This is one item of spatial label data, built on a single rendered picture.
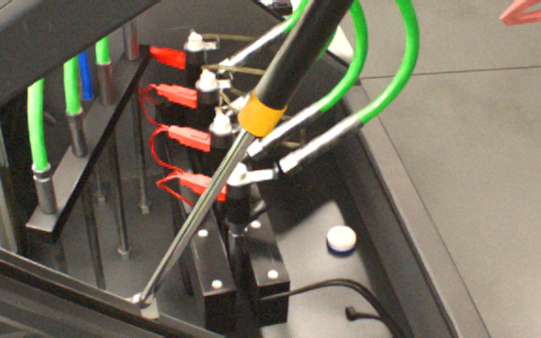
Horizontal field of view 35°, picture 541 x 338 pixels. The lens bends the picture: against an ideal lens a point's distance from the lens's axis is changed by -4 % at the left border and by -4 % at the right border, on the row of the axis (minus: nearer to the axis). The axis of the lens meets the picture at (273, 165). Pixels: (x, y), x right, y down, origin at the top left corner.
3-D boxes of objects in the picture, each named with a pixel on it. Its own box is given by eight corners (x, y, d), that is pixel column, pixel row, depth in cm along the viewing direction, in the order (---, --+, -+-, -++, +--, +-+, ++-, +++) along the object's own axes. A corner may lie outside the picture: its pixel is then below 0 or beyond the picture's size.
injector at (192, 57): (225, 171, 125) (225, 48, 111) (190, 176, 124) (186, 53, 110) (221, 158, 127) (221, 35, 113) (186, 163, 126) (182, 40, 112)
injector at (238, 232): (268, 304, 108) (274, 180, 94) (228, 312, 107) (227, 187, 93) (262, 287, 110) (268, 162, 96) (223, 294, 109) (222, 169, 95)
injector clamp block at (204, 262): (285, 356, 110) (291, 279, 100) (207, 370, 108) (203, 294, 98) (225, 172, 134) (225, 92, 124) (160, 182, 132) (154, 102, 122)
